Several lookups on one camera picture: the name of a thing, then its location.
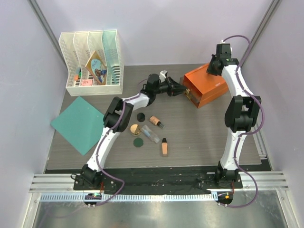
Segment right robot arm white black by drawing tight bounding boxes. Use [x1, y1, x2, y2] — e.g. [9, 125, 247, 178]
[207, 42, 261, 188]

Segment black round cap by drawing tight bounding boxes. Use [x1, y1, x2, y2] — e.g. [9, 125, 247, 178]
[136, 113, 145, 123]

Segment clear tube bottle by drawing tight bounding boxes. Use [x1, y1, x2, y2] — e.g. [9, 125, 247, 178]
[141, 125, 160, 143]

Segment orange green markers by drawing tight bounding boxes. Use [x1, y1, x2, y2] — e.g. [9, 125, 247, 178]
[74, 67, 82, 81]

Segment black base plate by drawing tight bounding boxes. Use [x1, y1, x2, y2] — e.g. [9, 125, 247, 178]
[71, 166, 243, 192]

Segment dark green round lid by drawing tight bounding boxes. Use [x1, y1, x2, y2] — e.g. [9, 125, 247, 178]
[133, 137, 144, 148]

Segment aluminium rail frame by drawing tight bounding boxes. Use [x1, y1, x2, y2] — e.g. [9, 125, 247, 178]
[23, 171, 301, 228]

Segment orange drawer box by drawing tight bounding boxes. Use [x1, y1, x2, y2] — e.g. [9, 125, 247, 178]
[180, 64, 229, 108]

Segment illustrated book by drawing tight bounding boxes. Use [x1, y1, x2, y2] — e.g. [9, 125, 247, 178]
[85, 51, 107, 86]

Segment clear lower drawer gold knob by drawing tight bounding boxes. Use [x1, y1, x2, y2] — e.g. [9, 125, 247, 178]
[186, 94, 201, 108]

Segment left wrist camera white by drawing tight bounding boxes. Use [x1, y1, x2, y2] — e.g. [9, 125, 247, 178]
[159, 70, 168, 82]

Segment white mesh file organizer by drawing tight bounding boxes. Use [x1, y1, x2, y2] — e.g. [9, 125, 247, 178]
[58, 29, 124, 96]

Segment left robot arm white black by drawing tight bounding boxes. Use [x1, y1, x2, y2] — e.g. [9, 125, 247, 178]
[75, 70, 187, 190]

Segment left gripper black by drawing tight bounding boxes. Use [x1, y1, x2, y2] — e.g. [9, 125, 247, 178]
[154, 77, 187, 97]

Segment teal cutting mat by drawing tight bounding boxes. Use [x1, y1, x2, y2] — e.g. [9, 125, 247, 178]
[50, 96, 104, 155]

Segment teal folder in organizer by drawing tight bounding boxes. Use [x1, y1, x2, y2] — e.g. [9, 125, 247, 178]
[102, 30, 120, 85]

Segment gold compact jar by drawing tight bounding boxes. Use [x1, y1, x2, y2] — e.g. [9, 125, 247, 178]
[130, 124, 141, 136]

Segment round BB cream bottle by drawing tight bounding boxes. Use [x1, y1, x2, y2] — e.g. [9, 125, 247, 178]
[149, 116, 164, 129]

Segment pink sticky note pad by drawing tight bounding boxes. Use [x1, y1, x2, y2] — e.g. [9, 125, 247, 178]
[81, 79, 93, 86]

